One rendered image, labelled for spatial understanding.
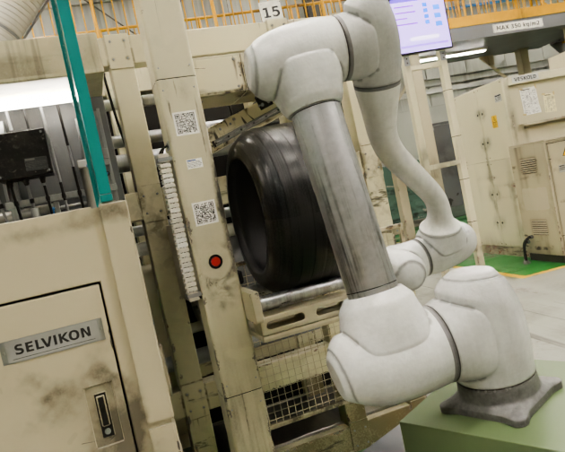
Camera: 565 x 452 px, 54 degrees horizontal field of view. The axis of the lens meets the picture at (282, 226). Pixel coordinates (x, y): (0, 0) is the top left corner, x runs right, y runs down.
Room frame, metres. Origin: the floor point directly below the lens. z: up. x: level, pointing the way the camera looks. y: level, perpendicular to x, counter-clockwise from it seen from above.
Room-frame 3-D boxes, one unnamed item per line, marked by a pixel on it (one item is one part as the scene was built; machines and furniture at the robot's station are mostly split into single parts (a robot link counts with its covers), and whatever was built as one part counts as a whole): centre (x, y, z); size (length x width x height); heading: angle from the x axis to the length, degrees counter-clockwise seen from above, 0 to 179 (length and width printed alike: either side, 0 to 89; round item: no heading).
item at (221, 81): (2.26, -0.01, 1.71); 0.61 x 0.25 x 0.15; 109
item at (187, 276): (1.78, 0.32, 1.19); 0.05 x 0.04 x 0.48; 19
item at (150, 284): (2.59, 0.67, 0.61); 0.33 x 0.06 x 0.86; 19
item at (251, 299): (1.88, 0.19, 0.90); 0.40 x 0.03 x 0.10; 19
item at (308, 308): (1.81, -0.03, 0.83); 0.36 x 0.09 x 0.06; 109
